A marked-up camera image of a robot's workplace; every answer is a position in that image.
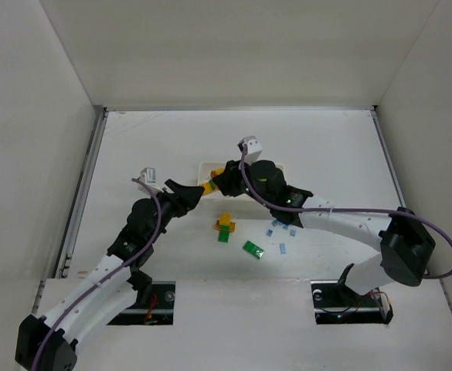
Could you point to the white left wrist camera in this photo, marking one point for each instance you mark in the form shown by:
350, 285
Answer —
147, 181

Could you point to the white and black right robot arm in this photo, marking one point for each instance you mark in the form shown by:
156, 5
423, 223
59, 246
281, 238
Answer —
402, 243

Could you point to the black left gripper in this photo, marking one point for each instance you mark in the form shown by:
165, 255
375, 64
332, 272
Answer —
173, 199

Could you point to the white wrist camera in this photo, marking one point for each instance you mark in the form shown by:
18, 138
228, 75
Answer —
250, 148
147, 181

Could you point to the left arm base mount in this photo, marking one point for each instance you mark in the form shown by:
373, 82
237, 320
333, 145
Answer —
154, 308

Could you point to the yellow and green lego stack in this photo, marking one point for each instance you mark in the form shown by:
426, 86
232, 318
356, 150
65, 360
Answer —
225, 227

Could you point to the yellow lego brick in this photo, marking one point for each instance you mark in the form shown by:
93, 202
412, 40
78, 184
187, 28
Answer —
209, 186

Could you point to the green flat lego plate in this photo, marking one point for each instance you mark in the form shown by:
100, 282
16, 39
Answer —
253, 250

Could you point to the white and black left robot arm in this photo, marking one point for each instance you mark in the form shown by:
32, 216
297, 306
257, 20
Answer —
52, 341

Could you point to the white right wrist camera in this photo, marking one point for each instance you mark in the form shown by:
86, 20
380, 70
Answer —
250, 148

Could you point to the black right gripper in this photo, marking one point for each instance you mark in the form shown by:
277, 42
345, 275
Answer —
228, 179

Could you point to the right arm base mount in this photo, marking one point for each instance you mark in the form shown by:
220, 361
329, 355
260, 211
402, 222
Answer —
337, 305

